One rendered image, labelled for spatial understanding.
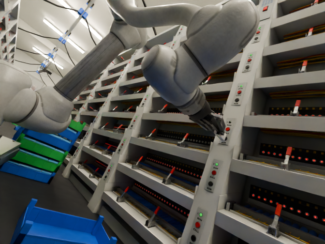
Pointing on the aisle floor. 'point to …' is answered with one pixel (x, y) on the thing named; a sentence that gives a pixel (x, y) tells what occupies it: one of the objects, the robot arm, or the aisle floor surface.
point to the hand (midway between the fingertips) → (220, 133)
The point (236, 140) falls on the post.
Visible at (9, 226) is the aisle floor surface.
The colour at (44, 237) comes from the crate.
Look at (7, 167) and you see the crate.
